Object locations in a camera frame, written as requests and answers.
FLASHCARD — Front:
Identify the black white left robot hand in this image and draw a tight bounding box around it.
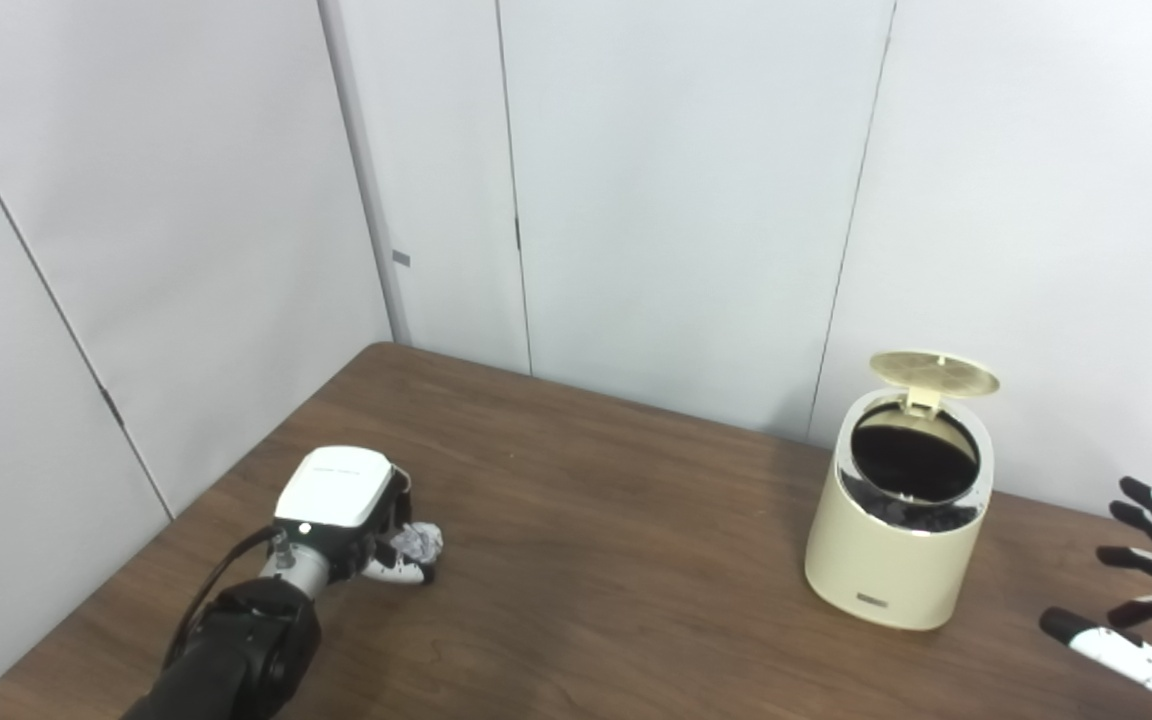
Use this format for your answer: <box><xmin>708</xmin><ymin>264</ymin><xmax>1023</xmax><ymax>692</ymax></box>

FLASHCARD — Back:
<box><xmin>274</xmin><ymin>446</ymin><xmax>437</xmax><ymax>588</ymax></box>

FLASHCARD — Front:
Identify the white paper ball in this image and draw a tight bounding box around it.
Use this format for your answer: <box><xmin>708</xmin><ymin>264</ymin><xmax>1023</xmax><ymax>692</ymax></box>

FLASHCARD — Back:
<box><xmin>391</xmin><ymin>521</ymin><xmax>444</xmax><ymax>566</ymax></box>

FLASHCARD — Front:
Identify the round cream bin lid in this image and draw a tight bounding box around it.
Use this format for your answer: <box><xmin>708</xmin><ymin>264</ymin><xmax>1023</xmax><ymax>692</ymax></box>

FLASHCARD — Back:
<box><xmin>869</xmin><ymin>350</ymin><xmax>1001</xmax><ymax>413</ymax></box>

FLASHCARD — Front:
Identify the black bin liner bag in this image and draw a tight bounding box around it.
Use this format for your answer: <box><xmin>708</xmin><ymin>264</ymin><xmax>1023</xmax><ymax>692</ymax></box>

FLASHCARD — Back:
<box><xmin>841</xmin><ymin>405</ymin><xmax>982</xmax><ymax>534</ymax></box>

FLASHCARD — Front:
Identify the cream-colored desktop bin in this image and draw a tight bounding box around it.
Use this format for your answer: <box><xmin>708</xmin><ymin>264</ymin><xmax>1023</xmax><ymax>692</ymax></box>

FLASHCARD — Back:
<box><xmin>804</xmin><ymin>350</ymin><xmax>1001</xmax><ymax>632</ymax></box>

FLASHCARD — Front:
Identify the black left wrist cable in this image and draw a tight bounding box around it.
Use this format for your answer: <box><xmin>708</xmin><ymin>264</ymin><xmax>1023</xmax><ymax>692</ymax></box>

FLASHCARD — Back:
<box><xmin>161</xmin><ymin>527</ymin><xmax>292</xmax><ymax>671</ymax></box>

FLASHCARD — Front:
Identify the gray wall corner trim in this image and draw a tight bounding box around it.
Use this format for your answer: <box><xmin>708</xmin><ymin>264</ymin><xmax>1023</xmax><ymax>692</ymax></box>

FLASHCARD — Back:
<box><xmin>316</xmin><ymin>0</ymin><xmax>413</xmax><ymax>347</ymax></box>

